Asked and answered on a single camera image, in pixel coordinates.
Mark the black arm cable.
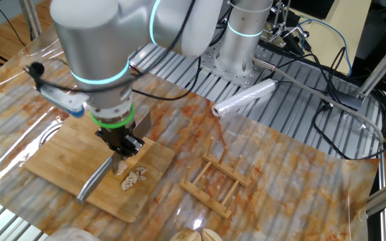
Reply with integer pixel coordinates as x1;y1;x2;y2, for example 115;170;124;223
23;0;233;102

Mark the marble pattern plastic sheet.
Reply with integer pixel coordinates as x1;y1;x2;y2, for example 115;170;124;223
0;18;381;241

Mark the black monitor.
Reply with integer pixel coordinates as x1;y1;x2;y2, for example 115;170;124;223
302;0;336;19

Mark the pale lotus wedge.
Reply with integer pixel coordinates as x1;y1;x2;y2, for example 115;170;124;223
201;228;224;241

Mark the bamboo cutting board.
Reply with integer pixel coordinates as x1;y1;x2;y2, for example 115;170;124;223
23;108;176;224

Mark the steel cleaver knife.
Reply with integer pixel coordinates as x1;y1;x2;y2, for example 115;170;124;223
76;110;152;206

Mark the grey post foot bracket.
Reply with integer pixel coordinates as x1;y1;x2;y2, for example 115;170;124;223
326;91;364;112

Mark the blue cable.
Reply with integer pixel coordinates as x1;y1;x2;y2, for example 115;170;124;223
298;18;353;76

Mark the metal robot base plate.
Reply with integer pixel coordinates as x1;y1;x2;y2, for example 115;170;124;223
199;42;273;90

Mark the clear plastic film roll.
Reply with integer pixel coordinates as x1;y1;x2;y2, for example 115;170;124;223
211;78;278;118

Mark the black cable loop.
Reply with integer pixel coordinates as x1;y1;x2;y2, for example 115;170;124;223
312;100;386;161

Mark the grey hose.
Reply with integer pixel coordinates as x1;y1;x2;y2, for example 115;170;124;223
252;56;386;146

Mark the lotus slice with holes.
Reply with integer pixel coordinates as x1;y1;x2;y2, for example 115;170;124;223
116;159;129;177
135;166;149;182
121;177;135;191

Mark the wooden peg rack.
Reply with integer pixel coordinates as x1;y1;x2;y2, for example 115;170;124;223
179;136;255;220

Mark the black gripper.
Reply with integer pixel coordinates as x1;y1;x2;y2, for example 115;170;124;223
94;124;145;157

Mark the thin black floor cable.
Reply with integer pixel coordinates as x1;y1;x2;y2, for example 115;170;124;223
0;0;27;46

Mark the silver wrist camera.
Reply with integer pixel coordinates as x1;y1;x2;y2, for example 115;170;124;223
40;83;90;118

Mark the metal clamp stand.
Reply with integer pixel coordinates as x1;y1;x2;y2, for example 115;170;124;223
262;0;312;57

